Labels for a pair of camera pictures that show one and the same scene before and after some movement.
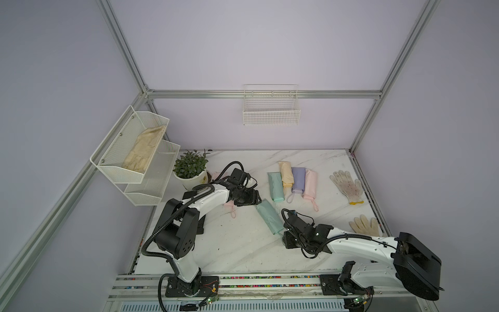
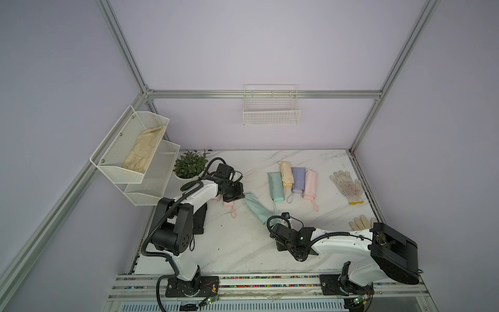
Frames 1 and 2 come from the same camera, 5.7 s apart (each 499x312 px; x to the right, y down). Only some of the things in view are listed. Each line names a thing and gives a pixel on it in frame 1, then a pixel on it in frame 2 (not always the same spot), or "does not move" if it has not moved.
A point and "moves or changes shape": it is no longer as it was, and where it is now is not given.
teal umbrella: [276, 185] does not move
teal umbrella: [271, 215] moves or changes shape
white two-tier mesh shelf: [136, 157] does not move
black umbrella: [201, 225] does not move
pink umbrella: [230, 205] does not move
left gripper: [253, 199] to [238, 193]
